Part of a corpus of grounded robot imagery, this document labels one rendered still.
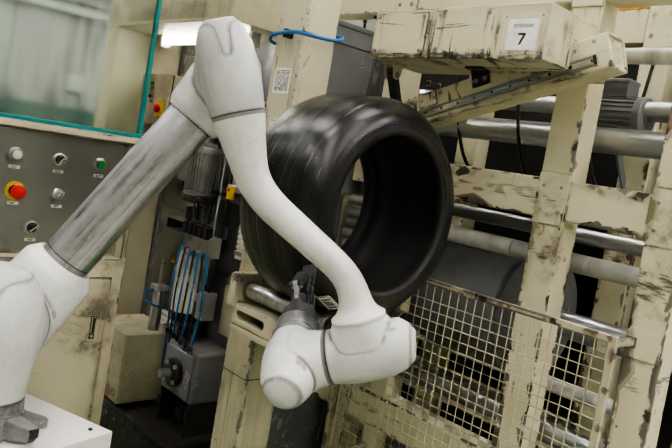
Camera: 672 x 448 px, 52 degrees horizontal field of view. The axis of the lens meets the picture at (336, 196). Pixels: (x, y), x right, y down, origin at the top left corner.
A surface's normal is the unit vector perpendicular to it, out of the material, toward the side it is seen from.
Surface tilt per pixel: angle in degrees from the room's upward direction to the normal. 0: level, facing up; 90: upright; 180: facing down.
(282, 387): 100
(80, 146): 90
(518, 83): 90
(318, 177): 80
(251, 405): 90
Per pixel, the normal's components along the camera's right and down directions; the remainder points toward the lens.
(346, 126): 0.17, -0.46
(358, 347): -0.19, -0.04
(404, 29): -0.72, -0.09
